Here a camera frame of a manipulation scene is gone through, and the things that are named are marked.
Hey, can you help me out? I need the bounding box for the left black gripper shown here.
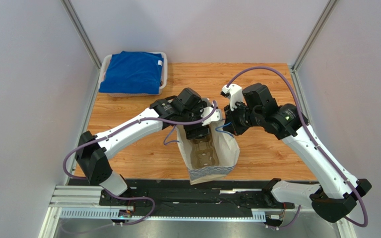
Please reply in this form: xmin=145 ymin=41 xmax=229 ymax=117
xmin=180 ymin=102 xmax=211 ymax=141

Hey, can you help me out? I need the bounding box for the blue checkered paper bag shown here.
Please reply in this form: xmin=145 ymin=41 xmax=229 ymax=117
xmin=163 ymin=98 xmax=240 ymax=185

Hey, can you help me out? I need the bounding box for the grey pulp cup carrier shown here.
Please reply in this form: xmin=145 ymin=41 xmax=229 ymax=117
xmin=190 ymin=135 xmax=219 ymax=169

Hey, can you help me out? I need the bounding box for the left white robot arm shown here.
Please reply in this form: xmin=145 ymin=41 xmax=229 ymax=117
xmin=70 ymin=88 xmax=217 ymax=196

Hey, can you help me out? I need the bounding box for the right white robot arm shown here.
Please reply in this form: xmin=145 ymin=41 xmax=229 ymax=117
xmin=221 ymin=83 xmax=372 ymax=223

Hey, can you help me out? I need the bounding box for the blue folded towel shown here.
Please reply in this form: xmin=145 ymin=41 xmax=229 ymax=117
xmin=98 ymin=51 xmax=164 ymax=95

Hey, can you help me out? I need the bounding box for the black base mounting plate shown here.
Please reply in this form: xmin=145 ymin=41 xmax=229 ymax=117
xmin=68 ymin=178 xmax=329 ymax=219

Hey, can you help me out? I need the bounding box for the white plastic basket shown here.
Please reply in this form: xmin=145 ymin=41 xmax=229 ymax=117
xmin=98 ymin=51 xmax=168 ymax=98

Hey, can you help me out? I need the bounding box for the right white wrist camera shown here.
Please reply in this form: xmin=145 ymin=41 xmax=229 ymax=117
xmin=220 ymin=84 xmax=244 ymax=111

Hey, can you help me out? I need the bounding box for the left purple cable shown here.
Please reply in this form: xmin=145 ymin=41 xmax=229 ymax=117
xmin=57 ymin=100 xmax=219 ymax=232

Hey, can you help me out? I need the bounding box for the purple cable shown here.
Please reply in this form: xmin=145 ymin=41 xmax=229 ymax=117
xmin=226 ymin=66 xmax=369 ymax=231
xmin=57 ymin=100 xmax=219 ymax=232

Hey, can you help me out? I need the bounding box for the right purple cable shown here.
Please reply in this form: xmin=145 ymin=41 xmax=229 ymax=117
xmin=226 ymin=66 xmax=369 ymax=231

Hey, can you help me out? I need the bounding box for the aluminium rail frame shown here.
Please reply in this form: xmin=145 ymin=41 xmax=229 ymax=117
xmin=40 ymin=179 xmax=356 ymax=238

